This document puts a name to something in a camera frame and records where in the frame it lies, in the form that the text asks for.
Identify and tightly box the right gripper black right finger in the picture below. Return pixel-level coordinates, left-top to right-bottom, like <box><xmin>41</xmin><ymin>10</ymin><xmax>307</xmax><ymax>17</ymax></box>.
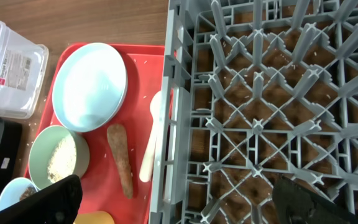
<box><xmin>272</xmin><ymin>177</ymin><xmax>358</xmax><ymax>224</ymax></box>

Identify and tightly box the brown food scrap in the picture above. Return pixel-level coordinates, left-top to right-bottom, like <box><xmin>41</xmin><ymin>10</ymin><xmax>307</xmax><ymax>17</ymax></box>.
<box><xmin>19</xmin><ymin>185</ymin><xmax>37</xmax><ymax>201</ymax></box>

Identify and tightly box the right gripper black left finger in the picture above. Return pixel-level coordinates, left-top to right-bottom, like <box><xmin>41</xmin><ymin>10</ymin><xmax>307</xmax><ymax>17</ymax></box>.
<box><xmin>0</xmin><ymin>174</ymin><xmax>83</xmax><ymax>224</ymax></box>

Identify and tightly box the grey dishwasher rack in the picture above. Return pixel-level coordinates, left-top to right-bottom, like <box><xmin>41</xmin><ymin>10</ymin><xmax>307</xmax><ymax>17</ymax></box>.
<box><xmin>147</xmin><ymin>0</ymin><xmax>358</xmax><ymax>223</ymax></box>

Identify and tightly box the brown carrot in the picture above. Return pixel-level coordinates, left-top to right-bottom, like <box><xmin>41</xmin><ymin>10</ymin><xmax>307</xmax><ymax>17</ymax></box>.
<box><xmin>107</xmin><ymin>124</ymin><xmax>133</xmax><ymax>199</ymax></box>

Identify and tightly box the yellow plastic cup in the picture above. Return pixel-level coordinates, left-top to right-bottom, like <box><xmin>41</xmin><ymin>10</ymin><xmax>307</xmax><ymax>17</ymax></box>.
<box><xmin>73</xmin><ymin>211</ymin><xmax>115</xmax><ymax>224</ymax></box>

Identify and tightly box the clear plastic bin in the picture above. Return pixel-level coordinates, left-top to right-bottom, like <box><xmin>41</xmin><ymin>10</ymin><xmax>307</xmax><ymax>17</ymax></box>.
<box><xmin>0</xmin><ymin>21</ymin><xmax>49</xmax><ymax>119</ymax></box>

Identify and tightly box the cooked rice heap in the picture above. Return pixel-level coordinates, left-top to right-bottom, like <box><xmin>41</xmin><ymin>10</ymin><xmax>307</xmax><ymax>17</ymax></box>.
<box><xmin>47</xmin><ymin>136</ymin><xmax>76</xmax><ymax>183</ymax></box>

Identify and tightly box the small light blue bowl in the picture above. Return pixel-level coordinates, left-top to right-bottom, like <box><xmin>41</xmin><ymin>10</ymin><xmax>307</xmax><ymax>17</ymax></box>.
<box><xmin>0</xmin><ymin>177</ymin><xmax>39</xmax><ymax>211</ymax></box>

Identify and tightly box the light blue plate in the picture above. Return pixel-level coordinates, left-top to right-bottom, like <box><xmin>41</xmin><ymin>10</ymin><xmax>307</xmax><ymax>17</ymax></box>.
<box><xmin>52</xmin><ymin>42</ymin><xmax>128</xmax><ymax>133</ymax></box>

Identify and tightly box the white plastic spoon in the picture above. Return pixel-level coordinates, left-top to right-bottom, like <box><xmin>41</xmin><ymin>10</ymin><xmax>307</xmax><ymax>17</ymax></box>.
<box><xmin>139</xmin><ymin>91</ymin><xmax>162</xmax><ymax>182</ymax></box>

